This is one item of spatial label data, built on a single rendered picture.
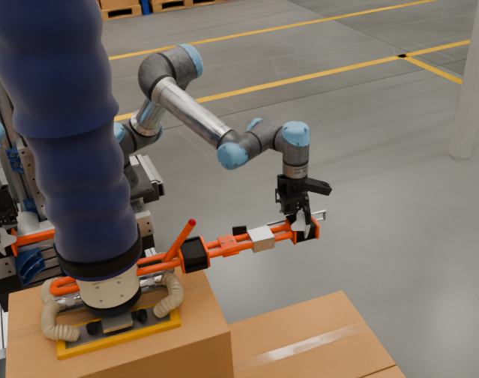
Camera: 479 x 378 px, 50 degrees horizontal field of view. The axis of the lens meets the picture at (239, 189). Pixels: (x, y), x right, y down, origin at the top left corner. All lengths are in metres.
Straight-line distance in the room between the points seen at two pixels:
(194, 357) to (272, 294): 1.48
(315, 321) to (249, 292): 0.93
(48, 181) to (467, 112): 3.38
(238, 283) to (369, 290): 0.74
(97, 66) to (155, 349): 0.77
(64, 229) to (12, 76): 0.40
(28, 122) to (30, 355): 0.68
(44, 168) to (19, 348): 0.58
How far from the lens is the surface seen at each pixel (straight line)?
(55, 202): 1.28
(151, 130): 1.93
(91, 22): 1.12
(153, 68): 1.57
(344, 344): 2.02
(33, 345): 1.59
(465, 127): 4.20
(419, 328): 2.87
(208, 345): 1.50
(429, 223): 3.57
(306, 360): 1.96
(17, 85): 1.14
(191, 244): 1.55
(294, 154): 1.42
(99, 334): 1.52
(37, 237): 1.74
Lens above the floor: 2.09
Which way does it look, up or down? 33 degrees down
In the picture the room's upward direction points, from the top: 3 degrees counter-clockwise
